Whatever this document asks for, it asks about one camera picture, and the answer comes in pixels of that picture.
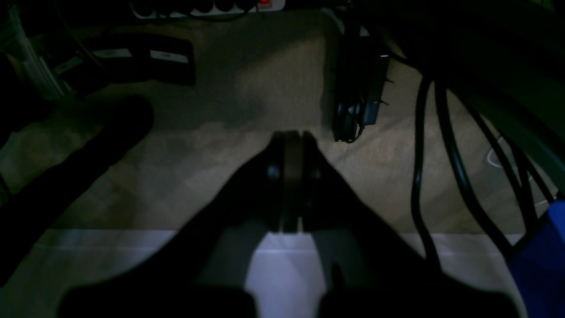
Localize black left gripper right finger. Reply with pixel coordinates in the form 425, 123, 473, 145
303, 132, 519, 318

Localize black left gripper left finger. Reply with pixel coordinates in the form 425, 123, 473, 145
59, 132, 285, 318

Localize blue plastic block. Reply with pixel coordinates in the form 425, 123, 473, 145
507, 201, 565, 318

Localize black flat boxes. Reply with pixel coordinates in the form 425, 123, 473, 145
48, 33, 196, 95

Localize white power strip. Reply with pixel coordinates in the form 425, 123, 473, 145
128, 0, 287, 19

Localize black cable bundle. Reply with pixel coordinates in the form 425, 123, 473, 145
411, 44, 565, 270

